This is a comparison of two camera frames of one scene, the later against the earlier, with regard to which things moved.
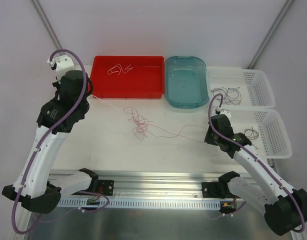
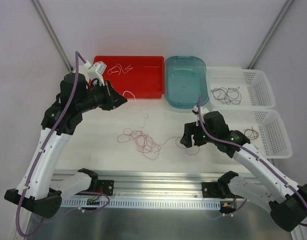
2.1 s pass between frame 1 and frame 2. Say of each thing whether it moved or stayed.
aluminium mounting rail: stayed
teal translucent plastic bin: stayed
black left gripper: moved
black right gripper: moved
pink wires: moved
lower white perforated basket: stayed
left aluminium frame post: stayed
